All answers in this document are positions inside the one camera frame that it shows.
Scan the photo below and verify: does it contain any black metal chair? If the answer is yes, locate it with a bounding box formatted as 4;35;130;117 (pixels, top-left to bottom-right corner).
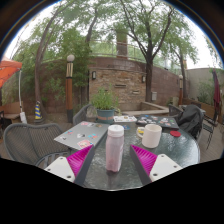
203;113;223;150

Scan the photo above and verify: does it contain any dark grey jacket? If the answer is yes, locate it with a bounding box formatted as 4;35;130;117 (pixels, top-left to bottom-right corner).
176;104;205;138

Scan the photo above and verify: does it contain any orange canopy tent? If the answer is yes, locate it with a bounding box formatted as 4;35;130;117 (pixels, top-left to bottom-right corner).
0;56;24;114

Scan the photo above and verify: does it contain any wooden bench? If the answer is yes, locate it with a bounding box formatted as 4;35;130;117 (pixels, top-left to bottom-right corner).
0;101;23;121

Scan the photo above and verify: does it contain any green plant in teal pot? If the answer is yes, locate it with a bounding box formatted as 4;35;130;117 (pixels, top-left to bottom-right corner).
90;84;121;125

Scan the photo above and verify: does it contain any flat round red coaster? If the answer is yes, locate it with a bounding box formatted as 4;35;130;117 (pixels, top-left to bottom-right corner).
169;130;182;138

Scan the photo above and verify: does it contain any slim wooden lamp post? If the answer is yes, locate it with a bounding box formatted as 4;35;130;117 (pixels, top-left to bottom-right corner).
178;74;185;106

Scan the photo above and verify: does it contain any wooden globe lamp post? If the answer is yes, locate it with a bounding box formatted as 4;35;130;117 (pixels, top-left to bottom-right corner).
65;54;76;124

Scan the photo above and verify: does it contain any white ceramic mug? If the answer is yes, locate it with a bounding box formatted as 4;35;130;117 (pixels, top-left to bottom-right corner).
136;123;163;149

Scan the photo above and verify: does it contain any white canopy weight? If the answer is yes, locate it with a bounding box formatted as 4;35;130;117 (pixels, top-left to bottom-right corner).
19;111;28;125

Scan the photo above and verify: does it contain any silver laptop with stickers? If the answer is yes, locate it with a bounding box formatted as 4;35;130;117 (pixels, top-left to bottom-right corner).
53;120;111;151

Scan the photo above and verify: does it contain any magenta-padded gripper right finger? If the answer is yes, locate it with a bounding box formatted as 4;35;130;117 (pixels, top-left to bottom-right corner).
129;144;184;186

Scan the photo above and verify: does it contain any black laptop with stickers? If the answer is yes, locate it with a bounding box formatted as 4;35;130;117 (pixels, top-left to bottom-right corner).
135;114;180;131

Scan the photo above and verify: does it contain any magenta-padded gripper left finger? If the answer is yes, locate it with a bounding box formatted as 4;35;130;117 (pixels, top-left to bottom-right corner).
44;144;96;187

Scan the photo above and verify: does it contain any dark-trunked tree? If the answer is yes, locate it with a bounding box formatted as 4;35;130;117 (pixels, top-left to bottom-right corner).
113;0;201;103

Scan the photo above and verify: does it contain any pink drink bottle white cap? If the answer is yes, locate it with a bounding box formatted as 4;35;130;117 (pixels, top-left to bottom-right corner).
105;124;125;173

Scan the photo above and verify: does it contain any blue yellow striped cone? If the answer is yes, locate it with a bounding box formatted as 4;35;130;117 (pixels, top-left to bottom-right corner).
34;100;44;121

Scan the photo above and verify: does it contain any closed red patio umbrella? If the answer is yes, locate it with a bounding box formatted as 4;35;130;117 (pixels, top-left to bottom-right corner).
212;68;223;116

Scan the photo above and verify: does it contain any stone water basin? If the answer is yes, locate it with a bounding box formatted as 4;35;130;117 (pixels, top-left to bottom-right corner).
121;101;170;117

